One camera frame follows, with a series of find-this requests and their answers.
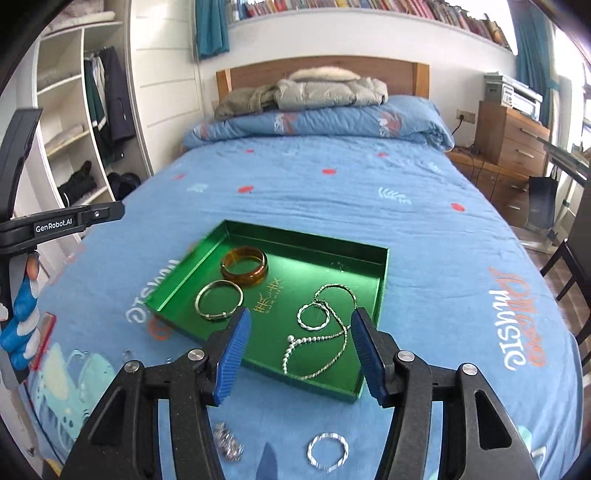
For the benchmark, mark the thick amber bangle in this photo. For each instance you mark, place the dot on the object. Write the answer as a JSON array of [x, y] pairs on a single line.
[[258, 272]]

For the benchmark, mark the black shoes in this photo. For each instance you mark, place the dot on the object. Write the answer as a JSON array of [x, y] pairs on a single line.
[[122, 184]]

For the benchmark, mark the white printer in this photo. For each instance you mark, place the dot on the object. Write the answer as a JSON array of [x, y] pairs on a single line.
[[512, 94]]

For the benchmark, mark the wall power outlet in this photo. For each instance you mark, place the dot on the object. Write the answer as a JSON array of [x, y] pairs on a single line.
[[465, 116]]

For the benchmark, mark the low wooden cabinet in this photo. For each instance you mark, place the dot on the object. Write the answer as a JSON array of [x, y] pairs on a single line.
[[503, 189]]

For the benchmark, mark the white open wardrobe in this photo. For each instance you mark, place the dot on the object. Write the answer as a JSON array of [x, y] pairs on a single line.
[[60, 92]]

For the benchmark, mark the dark chair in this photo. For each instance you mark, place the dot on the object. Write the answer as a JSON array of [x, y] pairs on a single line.
[[577, 221]]

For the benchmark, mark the blue printed bedsheet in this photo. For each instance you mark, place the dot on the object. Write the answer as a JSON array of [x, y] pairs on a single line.
[[300, 194]]

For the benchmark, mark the row of books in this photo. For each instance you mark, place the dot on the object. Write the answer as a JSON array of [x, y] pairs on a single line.
[[369, 7]]

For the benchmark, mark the wooden chest of drawers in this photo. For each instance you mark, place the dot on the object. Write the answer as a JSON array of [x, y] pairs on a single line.
[[508, 138]]

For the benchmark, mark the black waste bin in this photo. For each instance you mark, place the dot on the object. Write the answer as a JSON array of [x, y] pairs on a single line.
[[542, 203]]

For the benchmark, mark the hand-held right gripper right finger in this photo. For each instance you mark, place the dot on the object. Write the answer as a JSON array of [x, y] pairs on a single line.
[[369, 360]]

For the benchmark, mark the hanging dark jacket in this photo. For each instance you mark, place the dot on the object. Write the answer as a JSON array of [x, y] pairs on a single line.
[[117, 92]]

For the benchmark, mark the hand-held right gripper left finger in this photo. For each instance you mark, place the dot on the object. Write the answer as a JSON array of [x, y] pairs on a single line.
[[233, 355]]

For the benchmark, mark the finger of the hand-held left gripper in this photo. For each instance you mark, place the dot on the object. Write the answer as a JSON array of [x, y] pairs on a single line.
[[104, 213]]

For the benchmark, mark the folded black clothes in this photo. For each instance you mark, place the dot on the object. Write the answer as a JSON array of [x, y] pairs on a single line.
[[76, 184]]

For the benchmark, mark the hanging green white garment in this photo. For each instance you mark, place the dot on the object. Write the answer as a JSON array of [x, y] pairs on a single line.
[[94, 106]]

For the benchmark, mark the olive fur coat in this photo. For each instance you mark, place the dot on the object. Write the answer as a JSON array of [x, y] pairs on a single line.
[[240, 104]]

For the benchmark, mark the twisted silver bangle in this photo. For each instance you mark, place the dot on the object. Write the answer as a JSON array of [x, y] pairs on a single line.
[[314, 457], [302, 321]]

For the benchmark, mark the plain silver bangle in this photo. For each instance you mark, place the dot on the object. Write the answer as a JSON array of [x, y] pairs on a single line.
[[201, 300]]

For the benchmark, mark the short teal curtain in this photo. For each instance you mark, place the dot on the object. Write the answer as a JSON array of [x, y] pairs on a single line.
[[212, 27]]

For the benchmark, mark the glass desk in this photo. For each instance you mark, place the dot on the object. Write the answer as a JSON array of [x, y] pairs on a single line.
[[565, 159]]

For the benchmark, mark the person's left hand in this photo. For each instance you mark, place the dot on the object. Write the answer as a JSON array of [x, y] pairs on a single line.
[[25, 318]]

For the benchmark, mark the grey down jacket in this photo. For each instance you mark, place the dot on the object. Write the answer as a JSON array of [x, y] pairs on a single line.
[[323, 92]]

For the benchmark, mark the long teal curtain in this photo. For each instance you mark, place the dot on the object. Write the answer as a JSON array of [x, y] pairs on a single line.
[[531, 55]]

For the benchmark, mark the wooden headboard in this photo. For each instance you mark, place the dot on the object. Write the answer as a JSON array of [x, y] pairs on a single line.
[[249, 74]]

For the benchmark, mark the folded blue quilt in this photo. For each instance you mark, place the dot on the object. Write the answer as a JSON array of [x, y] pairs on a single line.
[[323, 124]]

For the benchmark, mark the green metal tray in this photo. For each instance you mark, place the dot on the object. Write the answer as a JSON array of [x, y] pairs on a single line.
[[277, 272]]

